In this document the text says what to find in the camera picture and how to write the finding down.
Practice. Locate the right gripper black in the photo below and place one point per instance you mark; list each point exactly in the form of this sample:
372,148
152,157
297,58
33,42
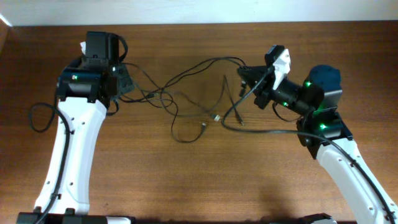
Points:
265,80

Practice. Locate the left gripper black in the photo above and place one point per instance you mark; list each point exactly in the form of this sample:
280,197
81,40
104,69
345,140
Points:
125,81

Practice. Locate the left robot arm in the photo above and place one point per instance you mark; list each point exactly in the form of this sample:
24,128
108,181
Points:
85,89

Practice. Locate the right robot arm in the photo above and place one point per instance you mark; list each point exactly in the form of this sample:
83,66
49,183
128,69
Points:
323,132

